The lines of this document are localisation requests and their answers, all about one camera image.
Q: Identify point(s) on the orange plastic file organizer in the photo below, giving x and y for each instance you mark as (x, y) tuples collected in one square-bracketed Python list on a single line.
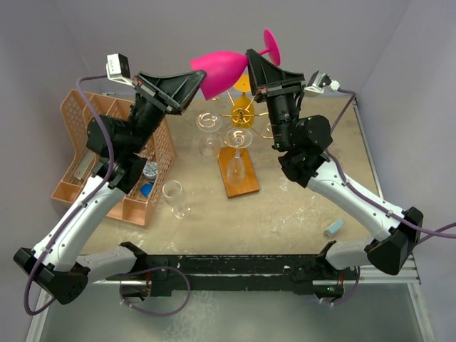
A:
[(133, 208)]

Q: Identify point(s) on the light blue small box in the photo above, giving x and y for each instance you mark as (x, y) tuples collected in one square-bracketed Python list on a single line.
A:
[(334, 228)]

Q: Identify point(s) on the clear champagne flute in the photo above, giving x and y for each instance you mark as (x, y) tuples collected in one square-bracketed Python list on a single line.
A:
[(236, 169)]

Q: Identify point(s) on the small clear glass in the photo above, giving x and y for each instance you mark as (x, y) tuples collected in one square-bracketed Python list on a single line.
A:
[(238, 138)]

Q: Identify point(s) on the pink plastic wine glass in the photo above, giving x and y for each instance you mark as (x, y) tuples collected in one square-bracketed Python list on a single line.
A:
[(223, 69)]

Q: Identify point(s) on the round white blue tin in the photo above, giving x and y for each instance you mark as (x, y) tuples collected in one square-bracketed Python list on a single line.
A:
[(150, 170)]

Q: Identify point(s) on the silver red tube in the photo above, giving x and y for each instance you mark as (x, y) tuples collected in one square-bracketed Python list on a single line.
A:
[(84, 166)]

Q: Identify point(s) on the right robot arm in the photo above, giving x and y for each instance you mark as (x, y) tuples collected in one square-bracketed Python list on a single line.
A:
[(305, 160)]

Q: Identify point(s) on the blue cap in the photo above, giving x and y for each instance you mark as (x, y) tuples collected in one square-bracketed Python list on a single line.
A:
[(146, 189)]

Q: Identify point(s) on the clear glass left front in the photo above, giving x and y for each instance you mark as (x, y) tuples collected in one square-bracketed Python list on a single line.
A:
[(175, 197)]

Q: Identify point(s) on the yellow plastic wine glass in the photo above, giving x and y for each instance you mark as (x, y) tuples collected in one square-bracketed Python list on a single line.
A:
[(243, 112)]

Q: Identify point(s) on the clear wine glass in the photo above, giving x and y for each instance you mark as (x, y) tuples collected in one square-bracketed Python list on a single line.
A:
[(209, 124)]

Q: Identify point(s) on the gold wire wine glass rack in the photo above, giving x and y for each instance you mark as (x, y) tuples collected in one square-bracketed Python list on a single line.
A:
[(251, 184)]

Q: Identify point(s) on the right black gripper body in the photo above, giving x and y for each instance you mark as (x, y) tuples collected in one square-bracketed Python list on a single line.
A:
[(281, 107)]

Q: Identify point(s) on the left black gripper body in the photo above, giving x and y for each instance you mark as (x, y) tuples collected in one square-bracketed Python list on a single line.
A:
[(148, 114)]

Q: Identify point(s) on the black table front rail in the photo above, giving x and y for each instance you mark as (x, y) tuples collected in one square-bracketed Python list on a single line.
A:
[(301, 274)]

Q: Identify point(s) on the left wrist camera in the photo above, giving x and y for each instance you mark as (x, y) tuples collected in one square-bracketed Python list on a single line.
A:
[(118, 70)]

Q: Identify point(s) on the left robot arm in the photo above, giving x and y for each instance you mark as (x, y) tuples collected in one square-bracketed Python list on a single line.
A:
[(55, 263)]

